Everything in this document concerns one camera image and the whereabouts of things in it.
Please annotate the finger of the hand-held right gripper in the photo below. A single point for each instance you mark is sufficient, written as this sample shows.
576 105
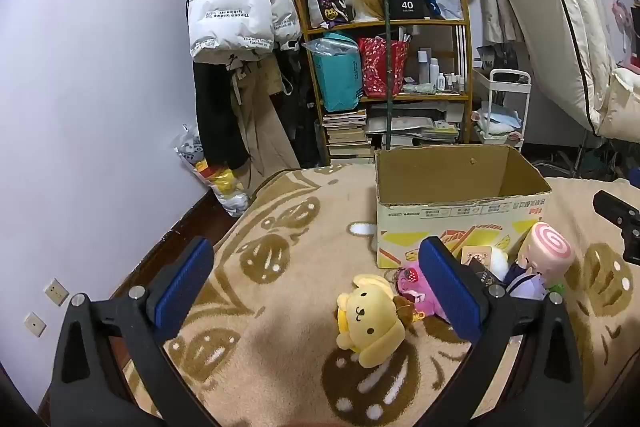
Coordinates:
615 207

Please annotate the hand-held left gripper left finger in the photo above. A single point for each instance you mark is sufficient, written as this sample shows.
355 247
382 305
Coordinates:
182 294

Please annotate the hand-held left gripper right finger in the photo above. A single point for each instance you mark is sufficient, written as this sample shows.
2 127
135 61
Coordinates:
450 294

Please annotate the white-haired doll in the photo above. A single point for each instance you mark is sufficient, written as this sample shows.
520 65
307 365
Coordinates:
522 287

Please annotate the pink swirl roll plush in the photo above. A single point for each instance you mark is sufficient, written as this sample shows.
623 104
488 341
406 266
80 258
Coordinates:
547 252

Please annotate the yellow dog plush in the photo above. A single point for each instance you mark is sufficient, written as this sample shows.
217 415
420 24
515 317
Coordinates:
370 312

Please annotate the cardboard box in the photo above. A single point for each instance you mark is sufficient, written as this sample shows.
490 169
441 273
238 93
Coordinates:
450 172

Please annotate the clear plastic bag with toys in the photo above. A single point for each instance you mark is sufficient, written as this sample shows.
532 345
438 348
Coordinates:
225 187

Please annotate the beige printed blanket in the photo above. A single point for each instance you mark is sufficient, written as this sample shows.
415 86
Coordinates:
300 257

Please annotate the folded cloths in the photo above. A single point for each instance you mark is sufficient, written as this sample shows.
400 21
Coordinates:
495 122

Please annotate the white trolley cart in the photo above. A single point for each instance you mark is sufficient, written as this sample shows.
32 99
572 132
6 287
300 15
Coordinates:
510 74

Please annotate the beige hanging coat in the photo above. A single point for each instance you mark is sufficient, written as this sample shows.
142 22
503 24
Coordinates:
265 137

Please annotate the black hanging garment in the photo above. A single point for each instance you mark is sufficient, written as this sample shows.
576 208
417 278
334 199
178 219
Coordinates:
215 117

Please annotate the stack of books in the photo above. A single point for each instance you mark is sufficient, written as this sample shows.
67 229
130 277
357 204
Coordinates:
345 137

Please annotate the dark bag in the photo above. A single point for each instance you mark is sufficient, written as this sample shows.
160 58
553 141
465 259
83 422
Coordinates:
495 54

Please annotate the cream folded mattress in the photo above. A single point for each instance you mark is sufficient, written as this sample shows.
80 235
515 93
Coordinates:
550 7

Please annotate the dark hanging clothes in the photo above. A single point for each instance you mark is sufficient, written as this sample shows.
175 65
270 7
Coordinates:
300 107

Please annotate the green pole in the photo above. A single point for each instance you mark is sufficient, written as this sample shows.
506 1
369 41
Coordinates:
387 82

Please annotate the group of small bottles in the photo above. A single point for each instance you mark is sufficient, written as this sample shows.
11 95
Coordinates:
432 69

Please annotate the red gift bag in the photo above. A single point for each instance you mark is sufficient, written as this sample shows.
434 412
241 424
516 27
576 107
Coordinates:
375 67

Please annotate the teal bag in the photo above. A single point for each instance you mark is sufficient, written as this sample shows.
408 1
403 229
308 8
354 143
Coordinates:
337 77

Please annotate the wooden shelf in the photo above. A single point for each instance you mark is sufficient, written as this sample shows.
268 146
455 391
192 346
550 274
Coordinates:
400 23

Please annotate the black box with white print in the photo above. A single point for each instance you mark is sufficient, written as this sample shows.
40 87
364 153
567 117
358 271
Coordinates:
407 2

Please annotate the white wall socket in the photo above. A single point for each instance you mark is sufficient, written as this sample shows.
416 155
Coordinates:
55 291
35 324

